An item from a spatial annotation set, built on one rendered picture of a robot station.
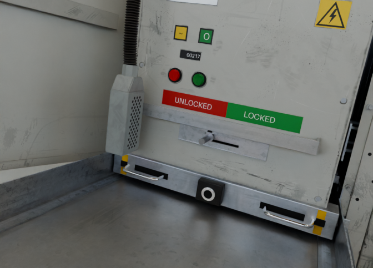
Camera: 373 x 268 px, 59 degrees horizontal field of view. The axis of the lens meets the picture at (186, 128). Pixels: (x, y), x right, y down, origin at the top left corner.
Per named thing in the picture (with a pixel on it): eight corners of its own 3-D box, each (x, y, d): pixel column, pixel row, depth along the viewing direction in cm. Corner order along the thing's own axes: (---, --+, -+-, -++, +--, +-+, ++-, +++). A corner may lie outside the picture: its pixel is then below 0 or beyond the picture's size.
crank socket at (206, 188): (218, 208, 74) (222, 187, 73) (193, 200, 76) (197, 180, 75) (222, 203, 76) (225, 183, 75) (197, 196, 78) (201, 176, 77)
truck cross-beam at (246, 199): (332, 240, 68) (339, 214, 67) (112, 171, 87) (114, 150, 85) (331, 229, 73) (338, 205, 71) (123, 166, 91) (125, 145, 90)
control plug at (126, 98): (122, 157, 73) (130, 77, 69) (104, 152, 74) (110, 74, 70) (140, 149, 80) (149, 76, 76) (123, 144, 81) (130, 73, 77)
